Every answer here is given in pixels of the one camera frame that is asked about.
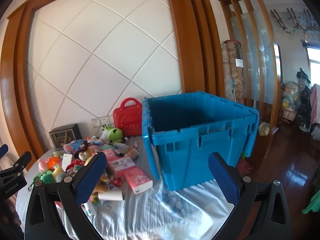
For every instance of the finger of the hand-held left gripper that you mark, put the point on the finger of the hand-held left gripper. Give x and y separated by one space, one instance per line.
23 161
3 151

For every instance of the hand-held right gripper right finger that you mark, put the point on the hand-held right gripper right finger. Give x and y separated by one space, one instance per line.
223 180

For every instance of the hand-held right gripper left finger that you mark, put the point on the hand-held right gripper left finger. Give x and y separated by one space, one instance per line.
91 177

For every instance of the blue plastic crate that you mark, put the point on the blue plastic crate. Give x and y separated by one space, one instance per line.
200 150

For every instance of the grey wooden desktop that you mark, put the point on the grey wooden desktop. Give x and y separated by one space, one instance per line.
35 166

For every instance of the pink pig plush orange shirt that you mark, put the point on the pink pig plush orange shirt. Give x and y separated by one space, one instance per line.
45 163

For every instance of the penguin plush toy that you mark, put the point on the penguin plush toy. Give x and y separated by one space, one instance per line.
83 153

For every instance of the red heart toy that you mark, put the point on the red heart toy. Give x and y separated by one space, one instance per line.
117 182

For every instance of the white paper roll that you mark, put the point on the white paper roll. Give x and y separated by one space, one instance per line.
111 195

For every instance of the white carton box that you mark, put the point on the white carton box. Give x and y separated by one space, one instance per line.
67 161

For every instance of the pink labelled tissue pack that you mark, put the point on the pink labelled tissue pack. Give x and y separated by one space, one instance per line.
121 165

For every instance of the yellow green soft toy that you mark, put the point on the yellow green soft toy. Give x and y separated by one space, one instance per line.
56 173

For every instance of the pink pig plush blue shirt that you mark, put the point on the pink pig plush blue shirt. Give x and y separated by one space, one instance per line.
72 146

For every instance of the brown white bottle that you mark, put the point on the brown white bottle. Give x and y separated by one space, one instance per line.
132 153

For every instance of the dark gift box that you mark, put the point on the dark gift box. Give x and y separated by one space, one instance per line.
65 135

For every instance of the green frog plush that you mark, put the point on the green frog plush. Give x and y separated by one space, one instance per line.
112 132

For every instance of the small pink card pack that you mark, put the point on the small pink card pack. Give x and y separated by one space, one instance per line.
136 145

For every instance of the pale plush toy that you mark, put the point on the pale plush toy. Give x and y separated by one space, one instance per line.
264 129

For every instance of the red toy suitcase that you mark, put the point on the red toy suitcase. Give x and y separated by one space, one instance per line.
127 121

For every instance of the green plastic item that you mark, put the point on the green plastic item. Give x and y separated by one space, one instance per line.
312 205

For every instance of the pile of bags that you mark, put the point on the pile of bags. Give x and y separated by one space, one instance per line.
290 100

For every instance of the rolled patterned fabric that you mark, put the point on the rolled patterned fabric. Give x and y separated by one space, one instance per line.
233 75

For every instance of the pink hanging clothes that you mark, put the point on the pink hanging clothes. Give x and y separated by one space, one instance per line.
315 110

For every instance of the black hanging clothes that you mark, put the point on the black hanging clothes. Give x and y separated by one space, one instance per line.
304 92

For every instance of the wooden slat room divider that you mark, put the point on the wooden slat room divider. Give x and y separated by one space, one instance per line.
267 42

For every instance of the window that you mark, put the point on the window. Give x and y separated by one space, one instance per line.
313 56

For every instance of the white wall socket panel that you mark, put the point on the white wall socket panel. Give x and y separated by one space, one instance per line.
102 120

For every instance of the wooden wall frame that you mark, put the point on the wooden wall frame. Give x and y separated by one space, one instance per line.
15 80

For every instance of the branch wall decoration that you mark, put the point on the branch wall decoration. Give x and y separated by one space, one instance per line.
292 20

